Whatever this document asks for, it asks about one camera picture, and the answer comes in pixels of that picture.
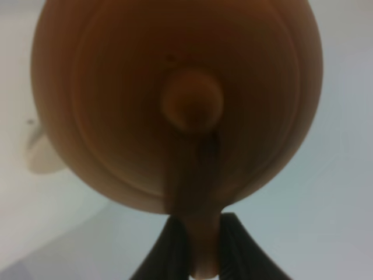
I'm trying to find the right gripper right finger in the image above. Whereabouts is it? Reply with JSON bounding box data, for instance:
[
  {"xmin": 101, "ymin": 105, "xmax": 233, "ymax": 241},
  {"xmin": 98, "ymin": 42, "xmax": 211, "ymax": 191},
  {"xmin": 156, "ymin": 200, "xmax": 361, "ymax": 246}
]
[{"xmin": 219, "ymin": 213, "xmax": 290, "ymax": 280}]

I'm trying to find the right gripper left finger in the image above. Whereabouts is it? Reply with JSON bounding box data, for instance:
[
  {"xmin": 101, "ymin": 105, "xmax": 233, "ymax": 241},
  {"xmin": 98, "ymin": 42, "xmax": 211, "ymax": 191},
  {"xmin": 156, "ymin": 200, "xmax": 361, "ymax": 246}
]
[{"xmin": 131, "ymin": 216, "xmax": 193, "ymax": 280}]

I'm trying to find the brown clay teapot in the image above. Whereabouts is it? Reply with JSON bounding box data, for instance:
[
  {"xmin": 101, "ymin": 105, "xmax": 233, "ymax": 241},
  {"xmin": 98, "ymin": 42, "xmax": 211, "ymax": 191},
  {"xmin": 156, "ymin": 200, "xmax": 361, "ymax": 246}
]
[{"xmin": 31, "ymin": 1, "xmax": 323, "ymax": 279}]

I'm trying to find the right white teacup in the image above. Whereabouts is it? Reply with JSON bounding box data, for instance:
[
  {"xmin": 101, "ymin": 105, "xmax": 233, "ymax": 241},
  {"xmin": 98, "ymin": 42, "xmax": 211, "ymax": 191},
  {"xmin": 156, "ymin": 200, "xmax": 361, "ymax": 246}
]
[{"xmin": 24, "ymin": 119, "xmax": 66, "ymax": 175}]

